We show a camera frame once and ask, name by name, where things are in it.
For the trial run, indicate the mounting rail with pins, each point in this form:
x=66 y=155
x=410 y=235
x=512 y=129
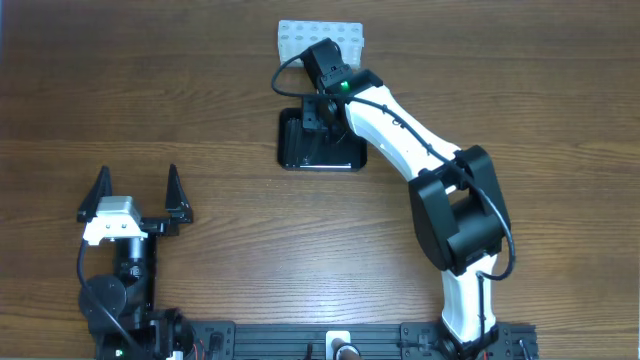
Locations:
x=280 y=345

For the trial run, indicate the black tray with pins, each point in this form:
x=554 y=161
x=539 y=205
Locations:
x=330 y=155

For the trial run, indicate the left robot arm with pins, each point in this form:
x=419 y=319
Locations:
x=130 y=280

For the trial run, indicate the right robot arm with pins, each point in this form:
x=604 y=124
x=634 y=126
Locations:
x=400 y=140

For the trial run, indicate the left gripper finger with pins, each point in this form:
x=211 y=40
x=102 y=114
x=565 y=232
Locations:
x=176 y=200
x=100 y=187

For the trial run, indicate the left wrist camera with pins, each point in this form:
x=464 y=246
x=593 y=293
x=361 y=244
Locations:
x=117 y=220

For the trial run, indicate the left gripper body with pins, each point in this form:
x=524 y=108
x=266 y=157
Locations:
x=160 y=226

